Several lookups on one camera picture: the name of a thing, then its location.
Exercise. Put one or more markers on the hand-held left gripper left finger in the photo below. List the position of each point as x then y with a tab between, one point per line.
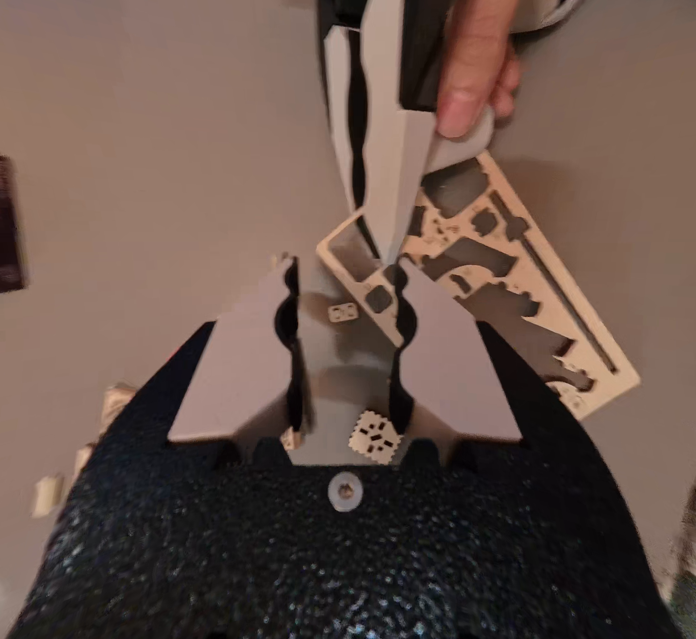
234	378

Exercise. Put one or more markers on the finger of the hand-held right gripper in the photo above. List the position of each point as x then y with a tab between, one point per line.
389	161
340	106

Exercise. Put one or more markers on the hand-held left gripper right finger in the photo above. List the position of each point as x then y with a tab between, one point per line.
462	378

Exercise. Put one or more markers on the toothed-edge square wooden plate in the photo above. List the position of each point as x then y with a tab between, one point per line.
391	446

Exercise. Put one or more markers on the wooden sheet with arch cutouts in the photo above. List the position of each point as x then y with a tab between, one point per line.
606	392

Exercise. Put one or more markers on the grey desk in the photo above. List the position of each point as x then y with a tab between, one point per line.
136	133

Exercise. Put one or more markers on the person's right hand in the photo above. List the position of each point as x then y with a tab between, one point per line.
478	41

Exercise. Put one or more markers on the small white wax cylinder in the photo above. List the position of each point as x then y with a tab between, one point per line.
49	496

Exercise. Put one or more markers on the purple tower model box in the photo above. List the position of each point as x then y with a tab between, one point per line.
11	226

